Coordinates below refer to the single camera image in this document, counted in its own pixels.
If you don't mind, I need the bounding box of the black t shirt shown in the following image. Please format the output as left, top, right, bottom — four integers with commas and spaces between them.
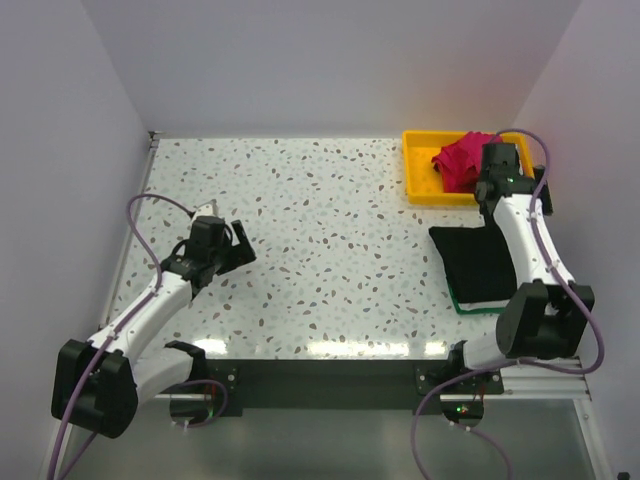
429, 226, 517, 303

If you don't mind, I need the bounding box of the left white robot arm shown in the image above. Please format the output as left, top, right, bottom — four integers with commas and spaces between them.
51, 215, 256, 438

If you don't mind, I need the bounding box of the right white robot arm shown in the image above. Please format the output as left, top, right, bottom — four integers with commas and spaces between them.
429, 141, 595, 393

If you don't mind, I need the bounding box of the pink t shirt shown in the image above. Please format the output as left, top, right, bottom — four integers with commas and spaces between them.
431, 132, 494, 193

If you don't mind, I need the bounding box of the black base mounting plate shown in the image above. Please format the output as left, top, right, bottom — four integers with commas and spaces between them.
169, 358, 504, 419

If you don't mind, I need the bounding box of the folded white t shirt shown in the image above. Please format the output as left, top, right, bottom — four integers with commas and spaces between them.
458, 300, 508, 311

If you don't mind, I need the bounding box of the folded green t shirt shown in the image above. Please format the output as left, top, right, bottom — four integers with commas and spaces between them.
449, 286, 506, 315

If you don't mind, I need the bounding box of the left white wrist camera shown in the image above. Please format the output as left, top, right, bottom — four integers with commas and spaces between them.
192, 199, 219, 220

